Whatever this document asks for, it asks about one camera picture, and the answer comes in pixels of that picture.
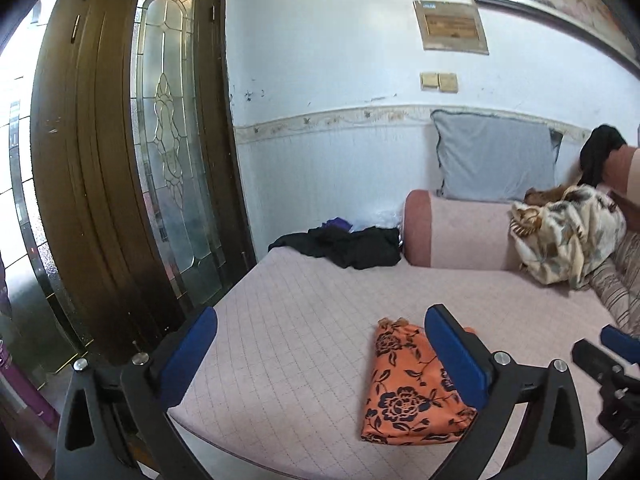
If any grey pillow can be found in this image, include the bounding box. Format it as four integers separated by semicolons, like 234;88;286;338
431;110;562;203

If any beige wall switch plate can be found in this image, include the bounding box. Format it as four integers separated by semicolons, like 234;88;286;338
420;73;459;93

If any pink sofa bolster armrest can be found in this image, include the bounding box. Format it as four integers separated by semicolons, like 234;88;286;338
402;190;521;271

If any wooden glass panel door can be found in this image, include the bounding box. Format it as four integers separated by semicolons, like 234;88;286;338
30;0;256;364

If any clear plastic bag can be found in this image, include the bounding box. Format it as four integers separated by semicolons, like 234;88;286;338
350;205;404;232

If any cream floral fleece blanket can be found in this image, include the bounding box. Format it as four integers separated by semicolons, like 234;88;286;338
509;185;627;289

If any beige wall panel box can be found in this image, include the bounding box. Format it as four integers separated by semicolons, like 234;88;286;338
413;0;489;55

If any black cloth on backrest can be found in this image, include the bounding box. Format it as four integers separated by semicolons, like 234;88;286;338
578;125;627;188

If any black clothes pile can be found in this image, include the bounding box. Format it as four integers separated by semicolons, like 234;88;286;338
268;226;401;270

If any striped beige brown quilt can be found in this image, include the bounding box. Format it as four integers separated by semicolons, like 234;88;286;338
590;232;640;338

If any orange black floral garment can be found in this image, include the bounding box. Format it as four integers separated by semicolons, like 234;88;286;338
361;318;476;445

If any purple cloth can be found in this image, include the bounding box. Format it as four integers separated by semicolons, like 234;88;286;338
322;217;352;232

